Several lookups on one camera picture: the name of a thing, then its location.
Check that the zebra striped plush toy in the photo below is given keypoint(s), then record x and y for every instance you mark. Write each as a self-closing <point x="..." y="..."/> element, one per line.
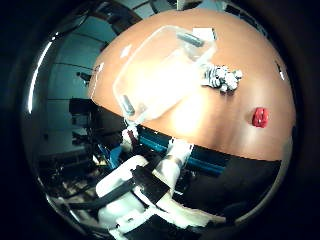
<point x="220" y="78"/>

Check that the red plush toy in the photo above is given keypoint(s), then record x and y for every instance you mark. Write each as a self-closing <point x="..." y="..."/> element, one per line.
<point x="260" y="117"/>

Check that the clear plastic container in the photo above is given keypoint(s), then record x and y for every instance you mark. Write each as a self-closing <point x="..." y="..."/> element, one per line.
<point x="156" y="76"/>

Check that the blue plastic item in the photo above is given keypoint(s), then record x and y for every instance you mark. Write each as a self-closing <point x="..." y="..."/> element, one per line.
<point x="115" y="156"/>

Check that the black background equipment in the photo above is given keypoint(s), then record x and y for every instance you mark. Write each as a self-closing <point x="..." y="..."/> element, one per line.
<point x="81" y="110"/>

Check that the ceiling light strip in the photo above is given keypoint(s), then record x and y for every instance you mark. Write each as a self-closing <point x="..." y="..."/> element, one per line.
<point x="31" y="90"/>

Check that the white paper label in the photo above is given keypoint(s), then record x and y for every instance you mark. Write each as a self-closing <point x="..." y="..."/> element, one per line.
<point x="206" y="33"/>

